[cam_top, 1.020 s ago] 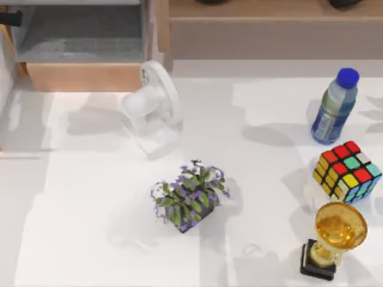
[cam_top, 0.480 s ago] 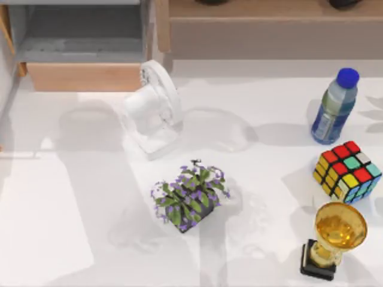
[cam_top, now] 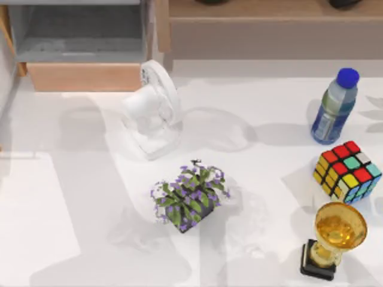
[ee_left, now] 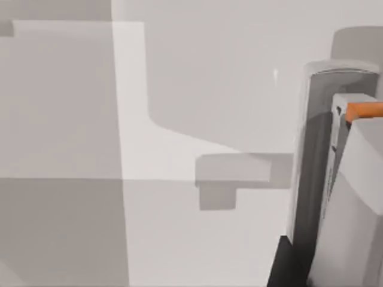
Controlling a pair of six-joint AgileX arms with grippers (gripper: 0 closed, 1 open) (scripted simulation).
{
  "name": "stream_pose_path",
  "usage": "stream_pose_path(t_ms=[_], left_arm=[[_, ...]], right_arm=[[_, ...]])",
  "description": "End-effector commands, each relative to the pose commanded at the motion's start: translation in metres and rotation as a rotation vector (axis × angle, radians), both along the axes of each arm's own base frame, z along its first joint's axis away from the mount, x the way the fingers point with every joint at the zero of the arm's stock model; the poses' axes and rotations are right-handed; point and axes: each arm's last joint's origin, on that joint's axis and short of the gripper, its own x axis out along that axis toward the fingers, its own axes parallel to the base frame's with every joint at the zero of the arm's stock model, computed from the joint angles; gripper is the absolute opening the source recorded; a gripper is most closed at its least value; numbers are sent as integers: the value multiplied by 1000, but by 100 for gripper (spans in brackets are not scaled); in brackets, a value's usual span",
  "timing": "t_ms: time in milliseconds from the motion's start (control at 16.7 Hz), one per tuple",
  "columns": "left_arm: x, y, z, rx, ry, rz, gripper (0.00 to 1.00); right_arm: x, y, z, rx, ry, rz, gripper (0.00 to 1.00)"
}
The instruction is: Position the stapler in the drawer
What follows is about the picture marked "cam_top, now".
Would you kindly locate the white desk fan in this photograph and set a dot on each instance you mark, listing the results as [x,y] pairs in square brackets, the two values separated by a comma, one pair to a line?
[155,119]

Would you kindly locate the purple flowering potted plant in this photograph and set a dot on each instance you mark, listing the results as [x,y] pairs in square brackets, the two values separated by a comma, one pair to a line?
[191,198]

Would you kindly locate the pale wooden drawer front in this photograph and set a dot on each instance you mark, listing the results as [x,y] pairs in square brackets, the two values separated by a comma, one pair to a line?
[83,76]

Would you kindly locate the wooden open shelf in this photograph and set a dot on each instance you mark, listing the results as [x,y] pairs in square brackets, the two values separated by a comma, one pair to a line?
[269,30]

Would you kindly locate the black object on shelf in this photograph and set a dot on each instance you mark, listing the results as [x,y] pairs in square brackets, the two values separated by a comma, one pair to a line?
[344,3]
[211,1]

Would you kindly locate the clear bottle with blue cap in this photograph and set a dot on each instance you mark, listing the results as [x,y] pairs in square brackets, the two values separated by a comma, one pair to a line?
[333,110]

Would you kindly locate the multicoloured puzzle cube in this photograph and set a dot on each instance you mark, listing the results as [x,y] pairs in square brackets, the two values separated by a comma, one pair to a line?
[347,172]

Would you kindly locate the gold trophy on black base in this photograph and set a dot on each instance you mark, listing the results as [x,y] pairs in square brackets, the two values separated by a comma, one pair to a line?
[335,230]

